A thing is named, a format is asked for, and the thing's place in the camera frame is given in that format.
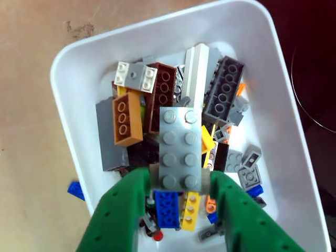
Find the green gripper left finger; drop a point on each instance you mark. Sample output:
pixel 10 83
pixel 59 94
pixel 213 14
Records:
pixel 118 215

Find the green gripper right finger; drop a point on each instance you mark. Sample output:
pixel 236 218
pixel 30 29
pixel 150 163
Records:
pixel 246 225

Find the light grey two-by-four plate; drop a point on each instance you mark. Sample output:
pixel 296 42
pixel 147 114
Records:
pixel 179 147

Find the white plastic bin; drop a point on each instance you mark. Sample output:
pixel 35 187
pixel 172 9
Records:
pixel 78 73

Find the blue small brick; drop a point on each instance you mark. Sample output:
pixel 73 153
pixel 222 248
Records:
pixel 255 190

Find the dark grey slope piece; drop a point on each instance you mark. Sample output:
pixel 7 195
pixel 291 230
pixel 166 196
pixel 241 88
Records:
pixel 210 234

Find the orange small piece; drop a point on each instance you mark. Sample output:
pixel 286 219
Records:
pixel 211 206

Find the red round piece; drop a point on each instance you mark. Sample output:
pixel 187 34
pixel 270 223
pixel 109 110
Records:
pixel 157 237

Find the dark grey square plate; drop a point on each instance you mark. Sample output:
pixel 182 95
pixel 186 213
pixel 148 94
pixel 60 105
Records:
pixel 249 178

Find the blue small slope piece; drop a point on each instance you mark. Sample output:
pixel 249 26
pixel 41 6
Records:
pixel 76 190

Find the light grey square plate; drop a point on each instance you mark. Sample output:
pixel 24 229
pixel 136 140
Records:
pixel 233 161

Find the grey small holed brick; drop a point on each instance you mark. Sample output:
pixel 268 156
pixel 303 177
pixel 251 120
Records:
pixel 251 157

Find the black plate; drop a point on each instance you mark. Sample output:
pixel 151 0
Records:
pixel 222 157

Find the grey long brick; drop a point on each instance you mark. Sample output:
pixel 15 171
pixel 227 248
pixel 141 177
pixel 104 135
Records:
pixel 107 136

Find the yellow small piece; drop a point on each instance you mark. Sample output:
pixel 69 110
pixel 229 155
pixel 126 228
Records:
pixel 207 140

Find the tan brick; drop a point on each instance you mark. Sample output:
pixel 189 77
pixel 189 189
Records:
pixel 136 115

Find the dark grey brick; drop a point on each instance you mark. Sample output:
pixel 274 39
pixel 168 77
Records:
pixel 223 92

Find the dark brown brick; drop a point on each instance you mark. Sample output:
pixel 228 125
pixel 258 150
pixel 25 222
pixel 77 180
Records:
pixel 162 86

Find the white and grey assembly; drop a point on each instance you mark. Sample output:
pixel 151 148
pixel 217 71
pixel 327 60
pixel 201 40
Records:
pixel 135 76

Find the white long piece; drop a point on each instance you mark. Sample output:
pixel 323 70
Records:
pixel 195 76

